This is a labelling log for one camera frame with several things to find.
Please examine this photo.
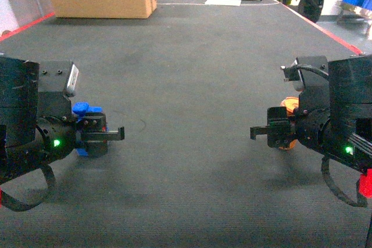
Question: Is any white paper sheet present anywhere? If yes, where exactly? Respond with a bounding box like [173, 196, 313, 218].
[205, 0, 241, 6]

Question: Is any blue square plastic part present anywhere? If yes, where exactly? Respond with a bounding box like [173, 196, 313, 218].
[72, 102, 108, 158]

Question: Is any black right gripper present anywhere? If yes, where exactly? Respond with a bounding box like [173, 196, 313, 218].
[250, 56, 331, 154]

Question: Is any orange round cap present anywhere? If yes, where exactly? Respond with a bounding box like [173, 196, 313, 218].
[280, 96, 299, 150]

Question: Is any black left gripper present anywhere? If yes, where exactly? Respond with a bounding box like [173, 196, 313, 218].
[37, 60, 125, 164]

